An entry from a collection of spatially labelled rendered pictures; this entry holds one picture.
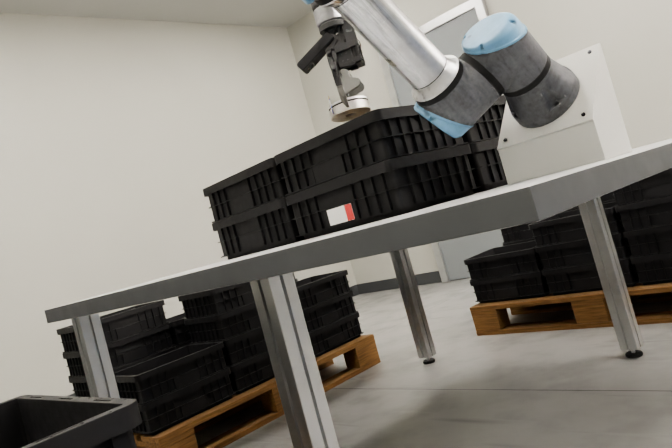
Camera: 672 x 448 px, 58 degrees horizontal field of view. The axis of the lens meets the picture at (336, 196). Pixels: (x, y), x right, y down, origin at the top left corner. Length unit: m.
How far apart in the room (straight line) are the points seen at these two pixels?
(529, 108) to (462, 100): 0.17
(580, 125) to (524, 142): 0.12
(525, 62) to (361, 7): 0.36
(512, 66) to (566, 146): 0.20
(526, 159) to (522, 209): 0.65
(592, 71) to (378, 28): 0.48
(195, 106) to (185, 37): 0.63
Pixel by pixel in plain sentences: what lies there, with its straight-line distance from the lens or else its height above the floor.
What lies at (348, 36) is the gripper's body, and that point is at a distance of 1.55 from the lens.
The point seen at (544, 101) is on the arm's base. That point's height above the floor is 0.85.
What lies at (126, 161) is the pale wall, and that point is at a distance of 4.95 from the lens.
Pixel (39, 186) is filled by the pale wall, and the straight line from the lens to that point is 4.67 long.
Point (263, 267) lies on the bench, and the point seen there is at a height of 0.68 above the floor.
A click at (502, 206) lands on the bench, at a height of 0.69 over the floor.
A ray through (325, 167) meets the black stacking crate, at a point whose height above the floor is 0.85.
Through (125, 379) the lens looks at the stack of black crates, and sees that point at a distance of 2.54.
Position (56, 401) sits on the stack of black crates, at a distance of 0.89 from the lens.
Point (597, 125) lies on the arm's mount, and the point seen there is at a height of 0.77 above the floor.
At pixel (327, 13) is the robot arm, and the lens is 1.55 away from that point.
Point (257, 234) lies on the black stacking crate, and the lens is 1.72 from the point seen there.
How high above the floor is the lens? 0.71
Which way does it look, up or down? 3 degrees up
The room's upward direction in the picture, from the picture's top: 15 degrees counter-clockwise
